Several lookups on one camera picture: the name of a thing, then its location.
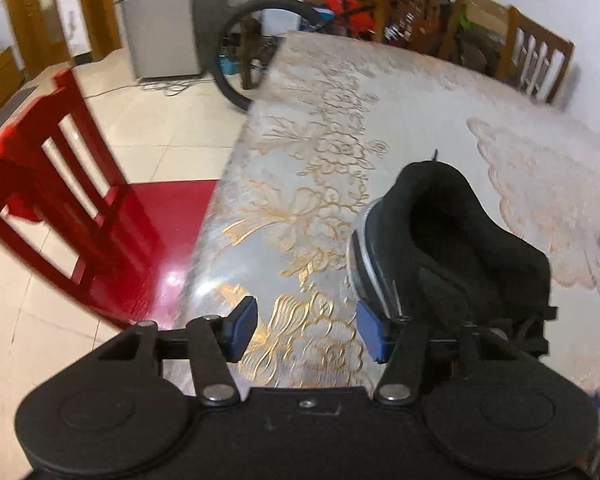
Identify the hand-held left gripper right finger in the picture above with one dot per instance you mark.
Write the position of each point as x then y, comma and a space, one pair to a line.
372, 332

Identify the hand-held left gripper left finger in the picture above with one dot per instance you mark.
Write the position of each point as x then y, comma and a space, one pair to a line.
242, 327

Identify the black shoe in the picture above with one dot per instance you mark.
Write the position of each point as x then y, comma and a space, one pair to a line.
455, 200

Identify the red wooden chair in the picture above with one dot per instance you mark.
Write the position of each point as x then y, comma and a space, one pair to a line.
144, 220

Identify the floral plastic tablecloth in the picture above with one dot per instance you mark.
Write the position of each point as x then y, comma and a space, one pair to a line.
320, 85

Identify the small blue box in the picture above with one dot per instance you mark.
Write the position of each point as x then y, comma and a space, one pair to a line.
228, 65

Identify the black bicycle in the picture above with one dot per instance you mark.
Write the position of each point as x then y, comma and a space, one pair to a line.
218, 60

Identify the red cloth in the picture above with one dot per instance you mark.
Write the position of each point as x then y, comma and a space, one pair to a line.
4, 145

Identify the white and green box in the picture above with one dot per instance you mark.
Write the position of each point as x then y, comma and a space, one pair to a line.
282, 20

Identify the silver refrigerator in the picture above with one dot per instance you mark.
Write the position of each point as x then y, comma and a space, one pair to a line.
159, 25

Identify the brown wooden chair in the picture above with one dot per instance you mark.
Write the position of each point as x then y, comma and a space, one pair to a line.
380, 10

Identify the brown chair with cutouts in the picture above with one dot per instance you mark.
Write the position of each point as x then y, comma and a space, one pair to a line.
510, 40

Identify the red plastic bag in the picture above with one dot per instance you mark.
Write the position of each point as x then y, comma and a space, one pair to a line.
335, 2

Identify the cardboard box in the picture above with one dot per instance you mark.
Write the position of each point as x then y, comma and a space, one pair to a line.
485, 10

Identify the wooden door with glass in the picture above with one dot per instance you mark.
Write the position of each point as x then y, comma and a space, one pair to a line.
19, 10

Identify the wooden door frame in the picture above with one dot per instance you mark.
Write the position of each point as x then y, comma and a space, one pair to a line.
99, 10

